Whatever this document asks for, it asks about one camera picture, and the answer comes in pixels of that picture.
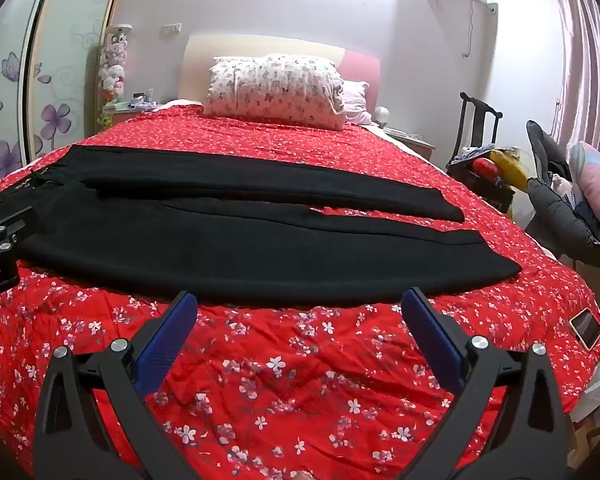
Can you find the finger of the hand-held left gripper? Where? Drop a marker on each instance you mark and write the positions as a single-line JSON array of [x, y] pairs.
[[10, 222]]

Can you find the pink curtain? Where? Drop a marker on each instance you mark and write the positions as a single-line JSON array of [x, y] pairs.
[[587, 60]]

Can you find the black pants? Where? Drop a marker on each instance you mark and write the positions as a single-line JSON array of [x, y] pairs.
[[230, 250]]

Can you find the black chair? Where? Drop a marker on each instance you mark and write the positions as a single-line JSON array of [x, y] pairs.
[[467, 120]]

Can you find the wooden nightstand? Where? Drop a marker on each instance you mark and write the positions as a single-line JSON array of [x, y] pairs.
[[412, 142]]

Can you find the smartphone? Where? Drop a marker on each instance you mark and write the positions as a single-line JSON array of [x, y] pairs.
[[586, 328]]

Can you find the cluttered bedside table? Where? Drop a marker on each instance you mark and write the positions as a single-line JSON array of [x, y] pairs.
[[130, 107]]

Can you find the red floral bedspread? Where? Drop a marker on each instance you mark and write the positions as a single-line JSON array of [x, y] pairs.
[[290, 360]]

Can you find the white floral pillow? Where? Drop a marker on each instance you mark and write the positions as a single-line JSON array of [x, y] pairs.
[[275, 90]]

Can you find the red bag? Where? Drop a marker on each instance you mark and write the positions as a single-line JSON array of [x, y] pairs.
[[485, 167]]

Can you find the cream and pink headboard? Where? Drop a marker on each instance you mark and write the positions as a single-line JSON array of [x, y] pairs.
[[200, 57]]

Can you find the yellow bag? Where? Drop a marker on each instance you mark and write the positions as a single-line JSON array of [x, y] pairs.
[[512, 170]]

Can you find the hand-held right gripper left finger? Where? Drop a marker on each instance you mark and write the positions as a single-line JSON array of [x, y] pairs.
[[162, 340]]

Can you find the flower-print sliding wardrobe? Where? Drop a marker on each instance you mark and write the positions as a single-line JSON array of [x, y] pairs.
[[70, 70]]

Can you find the pink pillow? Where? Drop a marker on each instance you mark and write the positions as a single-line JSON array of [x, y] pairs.
[[356, 102]]

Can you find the white globe lamp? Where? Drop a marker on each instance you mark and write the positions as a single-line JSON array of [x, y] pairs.
[[382, 115]]

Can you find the tube of plush toys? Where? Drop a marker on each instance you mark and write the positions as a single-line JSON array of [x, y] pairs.
[[112, 67]]

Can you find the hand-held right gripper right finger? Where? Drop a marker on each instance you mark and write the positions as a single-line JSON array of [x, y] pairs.
[[437, 340]]

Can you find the grey padded jacket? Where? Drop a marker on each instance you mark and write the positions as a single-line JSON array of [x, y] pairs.
[[560, 215]]

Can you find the white wall socket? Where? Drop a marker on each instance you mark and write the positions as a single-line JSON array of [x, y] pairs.
[[172, 29]]

